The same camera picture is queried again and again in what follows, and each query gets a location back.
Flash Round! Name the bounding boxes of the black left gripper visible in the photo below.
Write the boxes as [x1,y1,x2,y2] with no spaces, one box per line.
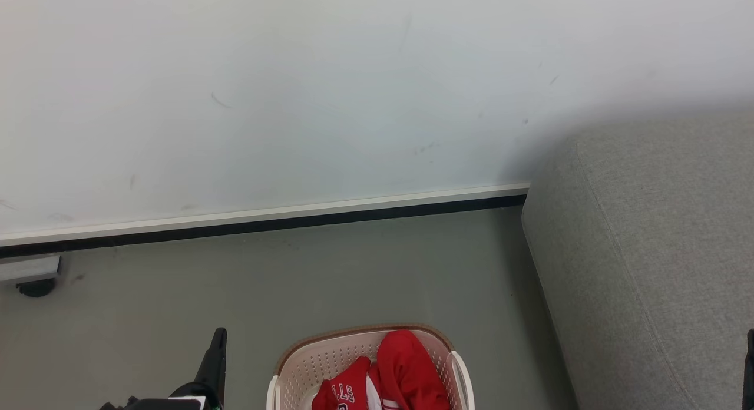
[99,328,228,410]

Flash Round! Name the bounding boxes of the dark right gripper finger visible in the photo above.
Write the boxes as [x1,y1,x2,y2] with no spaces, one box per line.
[742,329,754,410]

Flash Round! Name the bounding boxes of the red white striped jersey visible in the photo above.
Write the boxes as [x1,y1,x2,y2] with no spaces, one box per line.
[311,356,407,410]

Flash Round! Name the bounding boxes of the plain red garment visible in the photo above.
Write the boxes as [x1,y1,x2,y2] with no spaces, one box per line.
[368,330,452,410]

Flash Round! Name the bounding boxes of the grey fabric sofa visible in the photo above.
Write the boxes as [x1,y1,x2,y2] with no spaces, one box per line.
[521,111,754,410]

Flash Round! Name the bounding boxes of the white perforated laundry basket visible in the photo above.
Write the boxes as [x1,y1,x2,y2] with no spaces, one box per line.
[266,324,475,410]

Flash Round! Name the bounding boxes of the black caster wheel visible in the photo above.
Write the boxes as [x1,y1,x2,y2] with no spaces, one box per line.
[16,279,57,298]

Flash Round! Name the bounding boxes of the white black wall baseboard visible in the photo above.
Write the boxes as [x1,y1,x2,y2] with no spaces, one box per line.
[0,184,530,259]

